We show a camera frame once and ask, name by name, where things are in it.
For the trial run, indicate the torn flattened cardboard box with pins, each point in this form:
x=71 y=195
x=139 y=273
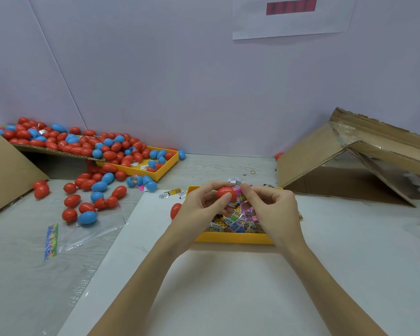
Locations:
x=308 y=156

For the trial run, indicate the person's left hand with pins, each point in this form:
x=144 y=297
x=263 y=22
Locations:
x=192 y=219

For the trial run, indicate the yellow plastic tray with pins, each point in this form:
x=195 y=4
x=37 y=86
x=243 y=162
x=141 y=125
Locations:
x=224 y=238

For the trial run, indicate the single red plastic egg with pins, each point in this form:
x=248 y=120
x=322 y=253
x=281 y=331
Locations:
x=226 y=193

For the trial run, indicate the clear bag with coloured label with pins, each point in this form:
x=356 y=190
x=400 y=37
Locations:
x=84 y=234

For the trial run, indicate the tall brown cardboard box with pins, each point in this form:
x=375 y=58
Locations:
x=3 y=175

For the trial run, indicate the white paper sign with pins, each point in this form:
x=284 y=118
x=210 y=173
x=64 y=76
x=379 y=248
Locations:
x=294 y=17

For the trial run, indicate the pile of plastic eggs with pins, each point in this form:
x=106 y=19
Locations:
x=91 y=143

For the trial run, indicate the person's left forearm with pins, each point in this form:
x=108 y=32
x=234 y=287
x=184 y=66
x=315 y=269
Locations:
x=136 y=294

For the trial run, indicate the brown cardboard sheet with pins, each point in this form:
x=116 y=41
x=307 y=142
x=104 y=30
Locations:
x=49 y=149

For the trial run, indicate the yellow tray under eggs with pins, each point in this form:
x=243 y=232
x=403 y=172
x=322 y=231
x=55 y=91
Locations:
x=166 y=164

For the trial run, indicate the person's right hand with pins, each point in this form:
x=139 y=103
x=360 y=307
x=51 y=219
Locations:
x=280 y=214

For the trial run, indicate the person's right forearm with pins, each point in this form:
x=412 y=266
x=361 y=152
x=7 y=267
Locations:
x=332 y=290

